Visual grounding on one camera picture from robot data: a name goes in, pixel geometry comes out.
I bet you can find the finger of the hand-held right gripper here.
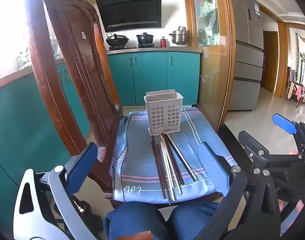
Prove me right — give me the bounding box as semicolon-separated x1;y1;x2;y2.
238;130;271;162
272;113;305;156

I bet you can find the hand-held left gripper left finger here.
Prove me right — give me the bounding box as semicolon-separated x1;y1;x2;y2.
14;142;103;240

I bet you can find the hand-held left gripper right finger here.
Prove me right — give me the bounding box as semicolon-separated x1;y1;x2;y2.
199;141;283;240

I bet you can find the red-brown chopstick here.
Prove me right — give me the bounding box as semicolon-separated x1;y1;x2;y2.
152;142;166;198
162;133;185;185

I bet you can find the white chopstick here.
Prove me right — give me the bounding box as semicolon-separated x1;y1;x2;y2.
164;139;182;195
160;136;176;201

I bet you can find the white plastic utensil basket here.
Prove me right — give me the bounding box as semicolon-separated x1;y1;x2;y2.
144;89;185;136

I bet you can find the clothes drying rack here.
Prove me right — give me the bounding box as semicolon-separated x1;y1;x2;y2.
287;67;305;108

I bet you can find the person's right leg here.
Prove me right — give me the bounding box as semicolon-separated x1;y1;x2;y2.
167;201;228;240

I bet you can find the person's leg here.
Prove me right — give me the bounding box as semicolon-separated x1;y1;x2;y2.
167;201;228;240
104;201;169;240

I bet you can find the blue striped cloth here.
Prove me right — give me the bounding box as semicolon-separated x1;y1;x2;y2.
110;107;238;203

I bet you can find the brown wooden door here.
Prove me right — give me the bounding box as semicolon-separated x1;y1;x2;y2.
263;31;279;93

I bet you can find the person's left leg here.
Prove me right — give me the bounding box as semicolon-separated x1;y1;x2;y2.
104;201;169;240

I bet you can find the teal side kitchen cabinet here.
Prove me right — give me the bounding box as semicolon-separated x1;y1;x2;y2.
0;62;91;230

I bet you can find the grey refrigerator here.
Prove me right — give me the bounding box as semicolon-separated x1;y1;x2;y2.
227;0;264;112

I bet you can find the wood-framed glass door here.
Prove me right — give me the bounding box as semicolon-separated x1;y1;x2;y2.
185;0;233;133

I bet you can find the teal lower kitchen cabinet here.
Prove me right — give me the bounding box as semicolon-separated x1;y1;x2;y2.
108;51;201;107

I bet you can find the dark wooden chair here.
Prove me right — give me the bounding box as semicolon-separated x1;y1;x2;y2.
26;0;239;208

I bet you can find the white dish rack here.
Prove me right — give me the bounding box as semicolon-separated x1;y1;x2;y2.
16;52;32;68

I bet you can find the gas stove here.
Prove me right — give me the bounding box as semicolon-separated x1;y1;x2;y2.
109;44;156;51

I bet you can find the black wok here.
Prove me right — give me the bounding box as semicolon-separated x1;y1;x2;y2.
106;34;130;48

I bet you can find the stainless steel pot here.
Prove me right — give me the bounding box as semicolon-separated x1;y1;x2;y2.
169;26;189;46

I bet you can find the black cooking pot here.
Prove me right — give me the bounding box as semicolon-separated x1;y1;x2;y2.
136;32;155;47

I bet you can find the black range hood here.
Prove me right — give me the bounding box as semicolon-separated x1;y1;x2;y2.
96;0;162;33

